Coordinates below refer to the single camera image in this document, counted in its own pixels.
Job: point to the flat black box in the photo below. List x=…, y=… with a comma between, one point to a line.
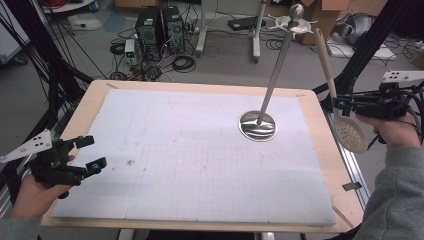
x=245, y=23

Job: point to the white stand leg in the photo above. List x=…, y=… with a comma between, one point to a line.
x=201, y=33
x=257, y=36

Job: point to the flat white board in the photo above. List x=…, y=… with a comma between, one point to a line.
x=383, y=53

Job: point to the black clip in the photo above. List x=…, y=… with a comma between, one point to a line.
x=351, y=186

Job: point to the person's right hand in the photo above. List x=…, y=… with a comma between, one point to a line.
x=396, y=133

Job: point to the round white table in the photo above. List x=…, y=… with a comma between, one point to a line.
x=66, y=6

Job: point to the person's left hand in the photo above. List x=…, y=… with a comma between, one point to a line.
x=33, y=200

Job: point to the beige slotted spoon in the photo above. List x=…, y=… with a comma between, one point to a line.
x=325, y=58

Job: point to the metal utensil rack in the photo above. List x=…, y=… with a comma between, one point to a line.
x=276, y=70

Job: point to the grey bag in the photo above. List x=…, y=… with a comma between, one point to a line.
x=356, y=28

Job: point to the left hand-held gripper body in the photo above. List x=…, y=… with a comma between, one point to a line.
x=56, y=170

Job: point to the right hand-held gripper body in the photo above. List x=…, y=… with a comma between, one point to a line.
x=383, y=103

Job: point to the clear plastic bag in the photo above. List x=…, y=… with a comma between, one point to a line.
x=85, y=22

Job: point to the white gridded mat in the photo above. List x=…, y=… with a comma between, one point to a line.
x=166, y=150

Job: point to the aluminium rail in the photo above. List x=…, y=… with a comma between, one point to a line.
x=350, y=165

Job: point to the small grey power supply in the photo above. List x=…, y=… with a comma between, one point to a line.
x=130, y=50

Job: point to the cardboard box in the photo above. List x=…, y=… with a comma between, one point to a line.
x=330, y=16

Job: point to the black computer tower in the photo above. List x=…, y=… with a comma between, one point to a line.
x=174, y=30
x=149, y=31

